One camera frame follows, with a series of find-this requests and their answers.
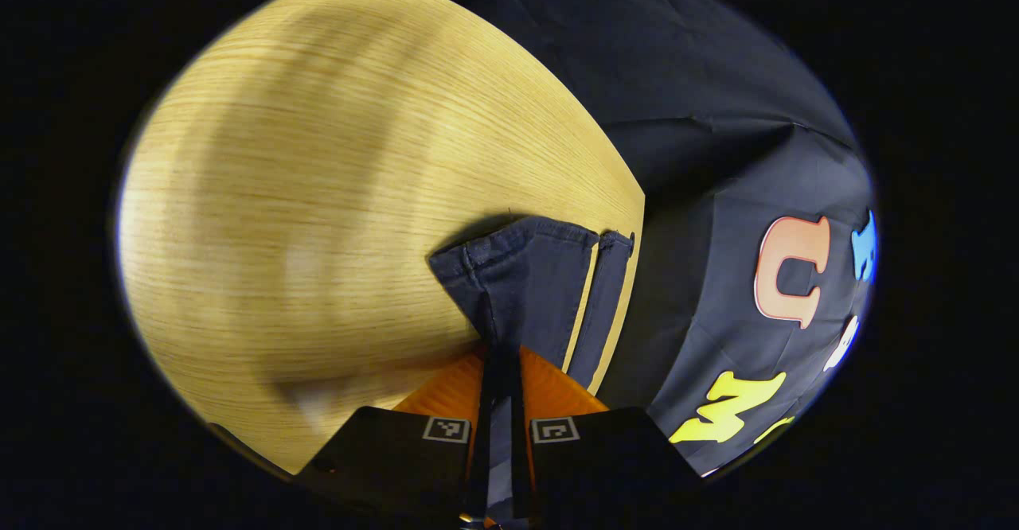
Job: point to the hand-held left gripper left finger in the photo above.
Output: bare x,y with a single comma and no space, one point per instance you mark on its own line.
482,466

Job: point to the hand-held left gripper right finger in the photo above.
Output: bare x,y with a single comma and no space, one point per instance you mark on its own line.
519,466

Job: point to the dark blue jeans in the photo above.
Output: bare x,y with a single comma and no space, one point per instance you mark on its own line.
525,275

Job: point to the black backdrop cloth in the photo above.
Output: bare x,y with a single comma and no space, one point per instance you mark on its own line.
700,116

